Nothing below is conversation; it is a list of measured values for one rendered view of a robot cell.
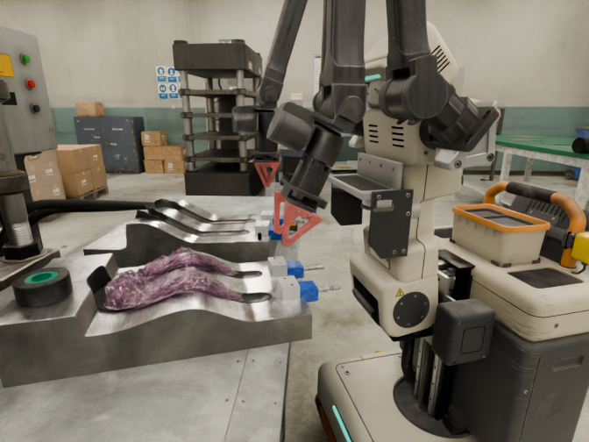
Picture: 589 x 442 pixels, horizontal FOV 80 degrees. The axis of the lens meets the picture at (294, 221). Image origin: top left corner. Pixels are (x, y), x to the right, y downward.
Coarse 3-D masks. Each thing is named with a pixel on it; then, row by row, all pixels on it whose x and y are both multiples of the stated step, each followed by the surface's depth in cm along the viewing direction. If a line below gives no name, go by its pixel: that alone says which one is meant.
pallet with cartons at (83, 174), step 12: (60, 156) 453; (72, 156) 454; (84, 156) 482; (96, 156) 516; (60, 168) 458; (72, 168) 458; (84, 168) 482; (96, 168) 514; (72, 180) 463; (84, 180) 482; (96, 180) 514; (72, 192) 467; (84, 192) 482; (96, 192) 513; (108, 192) 547
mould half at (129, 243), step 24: (216, 216) 115; (240, 216) 114; (96, 240) 100; (120, 240) 100; (144, 240) 93; (168, 240) 92; (192, 240) 93; (216, 240) 93; (240, 240) 91; (264, 240) 91; (120, 264) 95; (144, 264) 95
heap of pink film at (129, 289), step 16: (160, 256) 76; (176, 256) 74; (192, 256) 75; (208, 256) 77; (128, 272) 71; (144, 272) 73; (160, 272) 72; (176, 272) 67; (192, 272) 67; (224, 272) 77; (112, 288) 65; (128, 288) 65; (144, 288) 65; (160, 288) 65; (176, 288) 63; (192, 288) 63; (208, 288) 64; (224, 288) 67; (112, 304) 63; (128, 304) 62; (144, 304) 62
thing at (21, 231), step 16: (0, 112) 96; (0, 128) 96; (0, 144) 97; (0, 160) 97; (0, 208) 101; (16, 208) 102; (16, 224) 103; (16, 240) 104; (32, 240) 108; (16, 256) 104; (32, 256) 107
